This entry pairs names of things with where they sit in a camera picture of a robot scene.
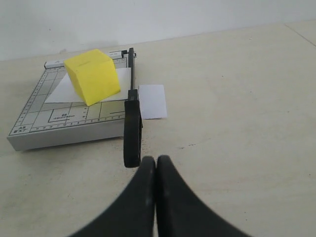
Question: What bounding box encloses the cut white paper strip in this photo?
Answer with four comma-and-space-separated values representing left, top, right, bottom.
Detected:
139, 84, 167, 119

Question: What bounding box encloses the grey paper cutter base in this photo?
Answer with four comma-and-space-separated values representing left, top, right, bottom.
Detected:
7, 60, 125, 151

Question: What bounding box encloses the yellow foam cube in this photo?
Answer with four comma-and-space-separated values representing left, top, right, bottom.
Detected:
64, 49, 120, 106

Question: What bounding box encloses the white paper sheet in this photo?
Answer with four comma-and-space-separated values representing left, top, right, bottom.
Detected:
45, 68, 131, 103

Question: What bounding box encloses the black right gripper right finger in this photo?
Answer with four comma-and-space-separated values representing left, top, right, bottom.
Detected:
155, 155, 244, 237

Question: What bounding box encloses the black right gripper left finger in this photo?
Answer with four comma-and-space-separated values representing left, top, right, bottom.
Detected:
72, 157, 155, 237

